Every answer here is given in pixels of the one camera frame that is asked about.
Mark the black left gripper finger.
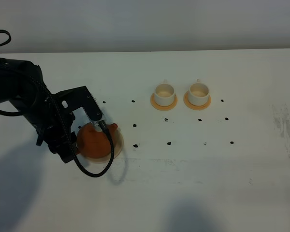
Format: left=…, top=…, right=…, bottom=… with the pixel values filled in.
left=59, top=134, right=78, bottom=163

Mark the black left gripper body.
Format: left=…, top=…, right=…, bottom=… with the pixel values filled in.
left=25, top=94, right=65, bottom=154

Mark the brown clay teapot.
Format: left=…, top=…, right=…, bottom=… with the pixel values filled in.
left=76, top=123, right=111, bottom=162

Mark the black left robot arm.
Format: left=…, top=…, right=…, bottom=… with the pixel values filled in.
left=0, top=58, right=75, bottom=163

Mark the large beige round coaster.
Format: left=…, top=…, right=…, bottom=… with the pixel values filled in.
left=84, top=130, right=124, bottom=163

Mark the left orange saucer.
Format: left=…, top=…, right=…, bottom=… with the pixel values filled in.
left=150, top=93, right=177, bottom=111

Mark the orange saucer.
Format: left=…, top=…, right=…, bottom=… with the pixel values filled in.
left=150, top=93, right=177, bottom=111
left=183, top=92, right=211, bottom=111

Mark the left white teacup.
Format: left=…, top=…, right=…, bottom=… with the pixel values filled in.
left=154, top=80, right=175, bottom=107

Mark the white teacup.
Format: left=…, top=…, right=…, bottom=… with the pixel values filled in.
left=188, top=79, right=210, bottom=106
left=154, top=80, right=175, bottom=107

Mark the right orange saucer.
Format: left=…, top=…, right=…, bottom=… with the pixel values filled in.
left=183, top=92, right=211, bottom=111

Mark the right white teacup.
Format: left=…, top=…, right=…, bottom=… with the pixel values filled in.
left=188, top=79, right=210, bottom=106

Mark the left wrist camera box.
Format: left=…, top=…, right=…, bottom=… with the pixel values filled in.
left=55, top=86, right=103, bottom=125

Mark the black braided camera cable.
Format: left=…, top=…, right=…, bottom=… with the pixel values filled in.
left=0, top=29, right=116, bottom=178

